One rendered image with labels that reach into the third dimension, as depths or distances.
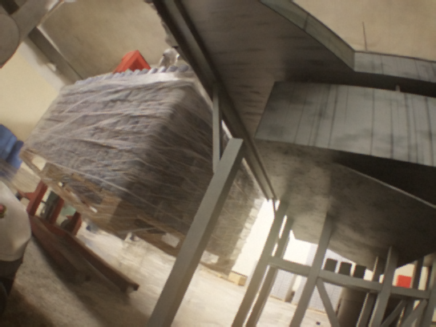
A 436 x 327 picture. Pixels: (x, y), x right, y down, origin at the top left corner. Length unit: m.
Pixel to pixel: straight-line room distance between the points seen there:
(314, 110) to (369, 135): 0.16
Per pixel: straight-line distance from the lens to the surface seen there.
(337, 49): 0.73
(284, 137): 0.60
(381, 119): 0.64
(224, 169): 0.61
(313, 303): 7.98
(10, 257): 0.68
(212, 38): 0.79
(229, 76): 0.87
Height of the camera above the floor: 0.49
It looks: 22 degrees up
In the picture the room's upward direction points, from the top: 24 degrees clockwise
